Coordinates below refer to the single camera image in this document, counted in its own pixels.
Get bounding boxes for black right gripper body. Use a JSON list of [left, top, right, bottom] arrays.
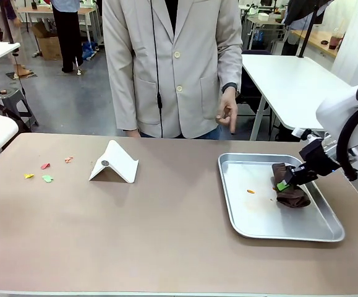
[[298, 137, 342, 183]]

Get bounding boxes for brown cloth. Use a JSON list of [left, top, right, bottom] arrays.
[[271, 163, 312, 210]]

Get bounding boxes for person right forearm beige sleeve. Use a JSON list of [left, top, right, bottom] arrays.
[[109, 71, 140, 131]]

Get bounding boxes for person left forearm beige sleeve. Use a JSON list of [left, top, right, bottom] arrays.
[[217, 43, 244, 90]]

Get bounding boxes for person left hand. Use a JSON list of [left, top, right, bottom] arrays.
[[215, 91, 239, 136]]

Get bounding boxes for metal tray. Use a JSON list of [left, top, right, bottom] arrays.
[[218, 152, 346, 243]]

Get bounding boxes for large white table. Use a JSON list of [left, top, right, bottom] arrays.
[[241, 54, 352, 142]]

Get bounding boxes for black wristwatch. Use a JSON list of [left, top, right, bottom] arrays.
[[221, 82, 239, 94]]

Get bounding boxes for red drink cup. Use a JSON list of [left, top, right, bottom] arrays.
[[328, 34, 344, 51]]

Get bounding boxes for wooden workbench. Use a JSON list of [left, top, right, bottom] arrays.
[[289, 29, 340, 59]]

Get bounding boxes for black stand pole with jacket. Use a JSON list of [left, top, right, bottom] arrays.
[[298, 0, 319, 59]]

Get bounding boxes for pack of water bottles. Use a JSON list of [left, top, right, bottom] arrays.
[[249, 29, 265, 43]]

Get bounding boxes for person in beige blazer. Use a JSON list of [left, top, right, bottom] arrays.
[[102, 0, 244, 139]]

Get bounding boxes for hanging black jacket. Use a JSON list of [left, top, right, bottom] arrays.
[[283, 0, 334, 27]]

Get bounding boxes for white folded stand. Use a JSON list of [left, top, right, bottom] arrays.
[[88, 139, 139, 184]]

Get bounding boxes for black inner shirt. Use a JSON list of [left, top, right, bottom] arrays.
[[166, 0, 179, 35]]

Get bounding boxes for blue plastic bag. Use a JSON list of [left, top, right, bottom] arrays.
[[82, 41, 98, 61]]

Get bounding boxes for bystander in black trousers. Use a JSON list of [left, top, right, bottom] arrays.
[[49, 0, 84, 74]]

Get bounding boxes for cardboard box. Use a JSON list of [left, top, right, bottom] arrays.
[[32, 22, 62, 61]]

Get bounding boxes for dark handbag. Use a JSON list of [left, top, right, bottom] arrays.
[[0, 104, 33, 134]]

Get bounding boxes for grey stool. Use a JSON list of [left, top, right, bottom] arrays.
[[0, 87, 40, 128]]

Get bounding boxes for wooden desk with white legs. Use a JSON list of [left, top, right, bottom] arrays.
[[17, 6, 101, 44]]

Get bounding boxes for right arm black cable sleeve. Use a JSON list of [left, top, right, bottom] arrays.
[[335, 106, 358, 183]]

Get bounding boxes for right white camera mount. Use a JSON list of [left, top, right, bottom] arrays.
[[291, 127, 314, 144]]

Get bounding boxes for black microphone cable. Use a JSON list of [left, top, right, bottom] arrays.
[[150, 0, 164, 139]]

